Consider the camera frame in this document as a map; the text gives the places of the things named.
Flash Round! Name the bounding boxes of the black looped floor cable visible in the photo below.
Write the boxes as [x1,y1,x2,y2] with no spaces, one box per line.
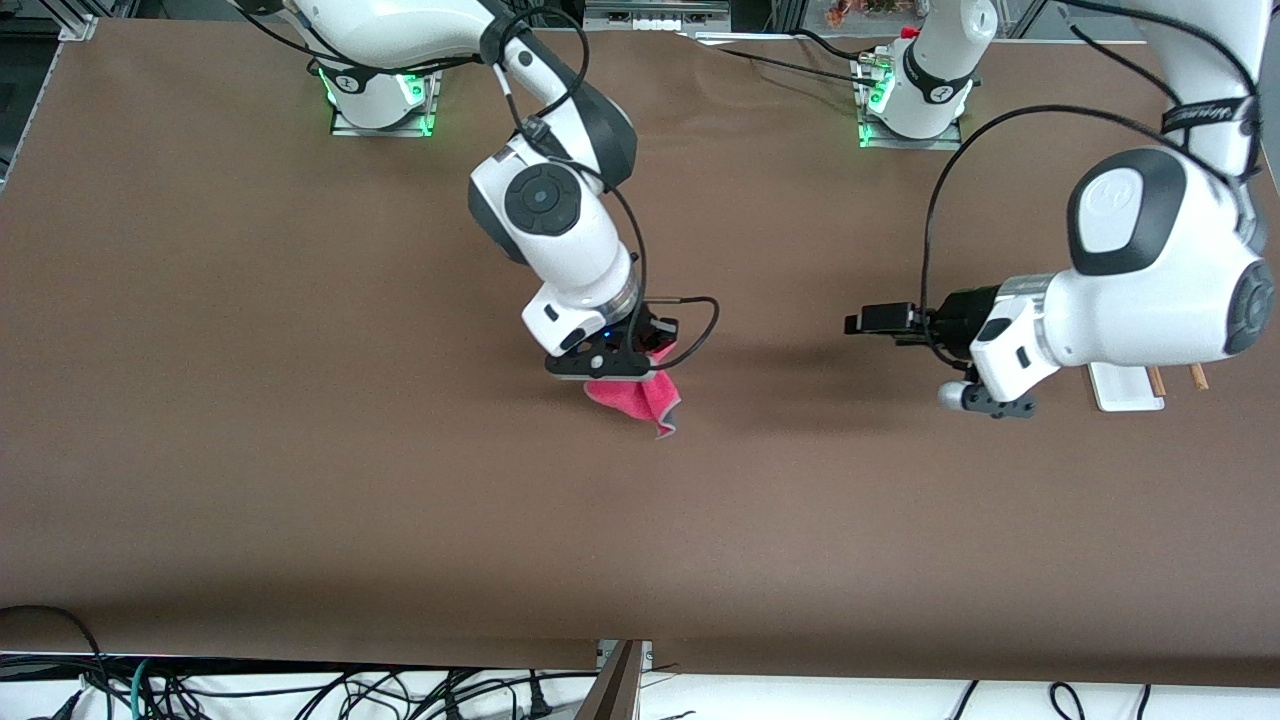
[0,604,111,720]

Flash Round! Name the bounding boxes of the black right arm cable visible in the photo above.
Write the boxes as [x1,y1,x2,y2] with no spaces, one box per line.
[484,4,722,374]

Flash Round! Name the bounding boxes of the white power strip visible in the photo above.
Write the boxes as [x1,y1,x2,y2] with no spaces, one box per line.
[584,0,732,32]

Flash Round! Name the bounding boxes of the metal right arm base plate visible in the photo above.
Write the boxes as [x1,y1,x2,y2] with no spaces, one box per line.
[329,60,439,139]

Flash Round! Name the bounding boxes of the metal table leg profile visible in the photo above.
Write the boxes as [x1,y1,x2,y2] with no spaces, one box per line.
[573,639,654,720]

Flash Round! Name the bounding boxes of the aluminium frame corner profile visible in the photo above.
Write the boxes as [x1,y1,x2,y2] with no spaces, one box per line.
[55,0,102,42]

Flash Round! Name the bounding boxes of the pink towel with grey edge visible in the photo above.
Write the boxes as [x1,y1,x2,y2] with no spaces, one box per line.
[583,343,683,440]

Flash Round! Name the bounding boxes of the white towel rack wooden bars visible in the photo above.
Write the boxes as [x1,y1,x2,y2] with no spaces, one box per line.
[1088,362,1210,413]

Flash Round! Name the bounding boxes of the short black table cable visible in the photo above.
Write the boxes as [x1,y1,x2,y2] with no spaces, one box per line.
[793,28,879,65]

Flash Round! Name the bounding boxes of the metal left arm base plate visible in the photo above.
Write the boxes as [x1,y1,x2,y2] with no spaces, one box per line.
[856,55,964,152]

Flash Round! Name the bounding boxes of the long black table cable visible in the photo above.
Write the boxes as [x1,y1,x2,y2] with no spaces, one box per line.
[712,46,883,91]

